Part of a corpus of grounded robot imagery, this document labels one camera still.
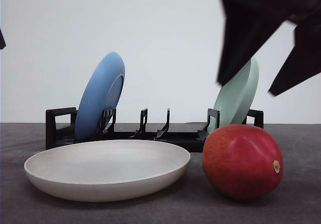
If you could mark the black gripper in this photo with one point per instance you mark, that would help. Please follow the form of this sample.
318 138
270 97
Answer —
2 41

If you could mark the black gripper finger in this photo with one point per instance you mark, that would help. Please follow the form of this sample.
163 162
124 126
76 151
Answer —
304 61
246 25

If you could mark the white plate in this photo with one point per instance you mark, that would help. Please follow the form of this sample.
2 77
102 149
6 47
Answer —
99 171

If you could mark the mint green plate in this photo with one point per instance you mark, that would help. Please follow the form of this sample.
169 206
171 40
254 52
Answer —
235 97

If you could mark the black plate rack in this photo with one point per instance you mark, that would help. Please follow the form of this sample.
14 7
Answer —
60 127

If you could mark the blue plate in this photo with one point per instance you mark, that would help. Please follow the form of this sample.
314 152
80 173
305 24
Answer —
102 90

